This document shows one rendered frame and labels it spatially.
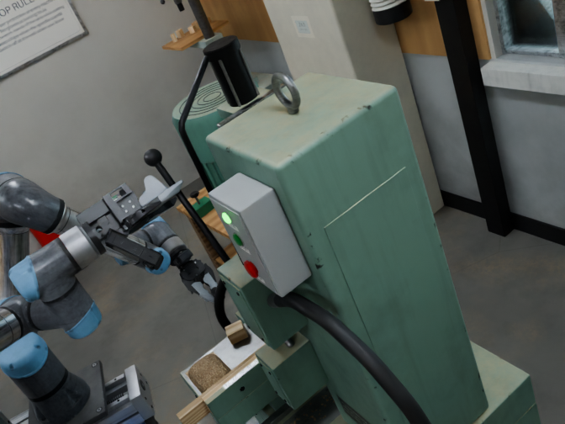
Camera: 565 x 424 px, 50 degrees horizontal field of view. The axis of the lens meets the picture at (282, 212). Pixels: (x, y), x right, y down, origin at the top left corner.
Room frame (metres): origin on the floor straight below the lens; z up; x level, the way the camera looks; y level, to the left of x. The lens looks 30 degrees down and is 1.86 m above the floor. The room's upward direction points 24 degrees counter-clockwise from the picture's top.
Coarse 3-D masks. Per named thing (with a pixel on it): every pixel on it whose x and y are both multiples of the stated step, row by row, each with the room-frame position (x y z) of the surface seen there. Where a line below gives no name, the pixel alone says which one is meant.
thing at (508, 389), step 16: (480, 352) 0.91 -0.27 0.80; (480, 368) 0.87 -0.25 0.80; (496, 368) 0.85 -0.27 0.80; (512, 368) 0.83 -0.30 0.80; (496, 384) 0.82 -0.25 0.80; (512, 384) 0.80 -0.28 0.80; (528, 384) 0.80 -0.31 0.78; (320, 400) 0.97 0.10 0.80; (496, 400) 0.78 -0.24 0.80; (512, 400) 0.78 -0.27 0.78; (528, 400) 0.80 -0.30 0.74; (288, 416) 0.96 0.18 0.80; (304, 416) 0.94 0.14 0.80; (320, 416) 0.93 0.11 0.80; (336, 416) 0.91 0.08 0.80; (480, 416) 0.76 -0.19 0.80; (496, 416) 0.76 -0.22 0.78; (512, 416) 0.78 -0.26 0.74
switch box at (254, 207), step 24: (216, 192) 0.78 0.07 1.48; (240, 192) 0.75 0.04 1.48; (264, 192) 0.72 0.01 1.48; (240, 216) 0.70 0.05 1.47; (264, 216) 0.71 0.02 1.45; (264, 240) 0.70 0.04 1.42; (288, 240) 0.71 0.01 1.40; (264, 264) 0.70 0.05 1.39; (288, 264) 0.71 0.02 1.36; (288, 288) 0.70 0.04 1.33
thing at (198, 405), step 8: (264, 344) 1.06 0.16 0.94; (224, 376) 1.02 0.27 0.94; (216, 384) 1.00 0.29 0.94; (208, 392) 0.99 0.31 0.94; (200, 400) 0.98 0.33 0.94; (184, 408) 0.98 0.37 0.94; (192, 408) 0.97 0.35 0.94; (200, 408) 0.97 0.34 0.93; (208, 408) 0.98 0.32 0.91; (184, 416) 0.96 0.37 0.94; (192, 416) 0.96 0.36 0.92; (200, 416) 0.97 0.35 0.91
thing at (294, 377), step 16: (256, 352) 0.89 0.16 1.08; (272, 352) 0.87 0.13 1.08; (288, 352) 0.85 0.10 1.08; (304, 352) 0.85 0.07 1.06; (272, 368) 0.83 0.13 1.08; (288, 368) 0.84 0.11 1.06; (304, 368) 0.85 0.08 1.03; (320, 368) 0.86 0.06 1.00; (272, 384) 0.87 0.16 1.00; (288, 384) 0.83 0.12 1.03; (304, 384) 0.84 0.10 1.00; (320, 384) 0.85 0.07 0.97; (288, 400) 0.83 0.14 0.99; (304, 400) 0.83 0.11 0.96
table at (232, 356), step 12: (252, 336) 1.15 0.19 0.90; (216, 348) 1.16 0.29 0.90; (228, 348) 1.15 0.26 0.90; (240, 348) 1.13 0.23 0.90; (252, 348) 1.11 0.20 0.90; (228, 360) 1.11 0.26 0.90; (240, 360) 1.09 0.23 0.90; (192, 384) 1.08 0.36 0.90; (264, 384) 0.99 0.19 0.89; (252, 396) 0.98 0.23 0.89; (264, 396) 0.98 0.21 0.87; (276, 396) 0.99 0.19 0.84; (240, 408) 0.96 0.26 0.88; (252, 408) 0.97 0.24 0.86; (216, 420) 0.96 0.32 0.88; (228, 420) 0.95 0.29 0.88; (240, 420) 0.96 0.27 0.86
